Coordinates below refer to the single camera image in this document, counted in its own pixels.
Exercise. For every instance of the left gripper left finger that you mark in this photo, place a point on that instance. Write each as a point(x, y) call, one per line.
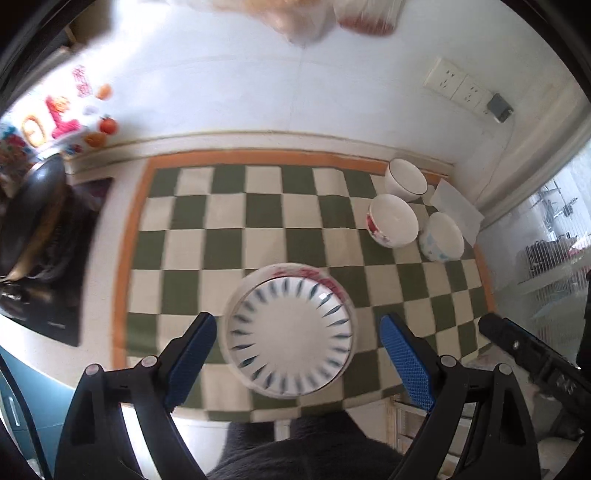
point(182, 359)

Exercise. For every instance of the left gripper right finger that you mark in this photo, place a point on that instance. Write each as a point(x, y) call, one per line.
point(416, 362)

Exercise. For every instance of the blue leaf pattern plate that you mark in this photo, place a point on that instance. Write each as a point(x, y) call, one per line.
point(282, 384)

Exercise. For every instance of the blue patterned white bowl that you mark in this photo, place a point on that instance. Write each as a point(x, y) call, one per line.
point(441, 240)

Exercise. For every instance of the pink floral plate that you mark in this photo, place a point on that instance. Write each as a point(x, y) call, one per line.
point(290, 316)

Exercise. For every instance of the red floral white bowl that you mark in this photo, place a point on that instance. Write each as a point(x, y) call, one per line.
point(391, 221)

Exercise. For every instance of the black rimmed white bowl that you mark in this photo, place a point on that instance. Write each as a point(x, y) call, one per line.
point(404, 180)

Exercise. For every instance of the green checkered mat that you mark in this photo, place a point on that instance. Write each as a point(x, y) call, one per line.
point(229, 232)

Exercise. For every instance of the black gas stove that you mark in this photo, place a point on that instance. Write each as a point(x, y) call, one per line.
point(48, 300)

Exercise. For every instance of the white folded paper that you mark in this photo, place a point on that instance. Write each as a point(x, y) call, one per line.
point(448, 200)

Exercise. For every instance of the black plug adapter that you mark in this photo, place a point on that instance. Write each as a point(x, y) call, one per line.
point(499, 108)

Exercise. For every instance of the colourful wall stickers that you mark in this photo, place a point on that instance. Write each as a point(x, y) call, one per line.
point(68, 111)

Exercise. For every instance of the white wall socket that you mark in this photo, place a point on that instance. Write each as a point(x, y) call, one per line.
point(451, 82)

